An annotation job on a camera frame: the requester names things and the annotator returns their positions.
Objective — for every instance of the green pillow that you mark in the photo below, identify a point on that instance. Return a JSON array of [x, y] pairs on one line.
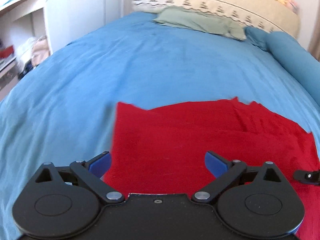
[[197, 21]]

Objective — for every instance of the red small garment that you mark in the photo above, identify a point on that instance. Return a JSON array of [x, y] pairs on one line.
[[175, 135]]

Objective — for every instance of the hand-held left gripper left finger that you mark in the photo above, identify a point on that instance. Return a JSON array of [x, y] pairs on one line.
[[100, 166]]

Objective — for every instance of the pile of pale clothes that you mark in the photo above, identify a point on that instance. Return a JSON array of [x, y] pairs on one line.
[[37, 51]]

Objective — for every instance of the blue bed sheet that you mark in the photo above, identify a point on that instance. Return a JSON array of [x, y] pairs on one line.
[[125, 67]]

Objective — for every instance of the blue bolster pillow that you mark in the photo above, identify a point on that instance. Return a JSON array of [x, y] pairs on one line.
[[292, 55]]

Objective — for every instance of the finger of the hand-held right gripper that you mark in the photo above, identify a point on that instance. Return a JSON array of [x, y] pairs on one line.
[[306, 176]]

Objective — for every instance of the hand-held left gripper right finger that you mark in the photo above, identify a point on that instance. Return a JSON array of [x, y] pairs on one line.
[[214, 163]]

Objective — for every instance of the red box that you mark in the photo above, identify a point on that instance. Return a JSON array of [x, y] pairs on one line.
[[7, 52]]

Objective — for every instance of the white shelf unit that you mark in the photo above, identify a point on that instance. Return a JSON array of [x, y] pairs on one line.
[[27, 7]]

